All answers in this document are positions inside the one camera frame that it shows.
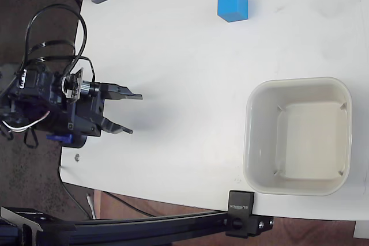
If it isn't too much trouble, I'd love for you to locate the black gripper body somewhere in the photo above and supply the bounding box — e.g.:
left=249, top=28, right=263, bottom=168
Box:
left=68, top=82, right=106, bottom=138

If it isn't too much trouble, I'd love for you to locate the blue cube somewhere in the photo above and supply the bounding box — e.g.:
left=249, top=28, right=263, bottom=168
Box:
left=216, top=0, right=249, bottom=24

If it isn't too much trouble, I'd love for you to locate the white square plastic bin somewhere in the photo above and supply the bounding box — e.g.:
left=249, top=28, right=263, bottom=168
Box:
left=243, top=76, right=353, bottom=196

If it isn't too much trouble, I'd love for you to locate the blue base clamp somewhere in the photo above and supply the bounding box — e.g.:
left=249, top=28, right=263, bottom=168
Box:
left=46, top=133, right=73, bottom=145

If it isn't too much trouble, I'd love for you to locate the black table clamp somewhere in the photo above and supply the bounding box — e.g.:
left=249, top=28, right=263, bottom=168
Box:
left=225, top=190, right=274, bottom=239

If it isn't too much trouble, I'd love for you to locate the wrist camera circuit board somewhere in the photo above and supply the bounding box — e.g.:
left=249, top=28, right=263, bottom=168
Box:
left=62, top=67, right=100, bottom=102

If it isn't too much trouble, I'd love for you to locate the thin black camera cable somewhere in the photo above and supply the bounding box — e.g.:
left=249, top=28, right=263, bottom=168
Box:
left=77, top=55, right=97, bottom=83

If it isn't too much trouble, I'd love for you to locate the white wire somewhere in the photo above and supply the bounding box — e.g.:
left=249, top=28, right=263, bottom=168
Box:
left=1, top=110, right=50, bottom=132

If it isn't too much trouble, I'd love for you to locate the black looped cable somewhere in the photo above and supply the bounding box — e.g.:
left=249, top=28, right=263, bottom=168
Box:
left=17, top=3, right=88, bottom=78

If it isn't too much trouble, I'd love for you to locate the thin black floor cable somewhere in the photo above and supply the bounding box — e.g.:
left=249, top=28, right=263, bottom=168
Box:
left=59, top=166, right=156, bottom=218

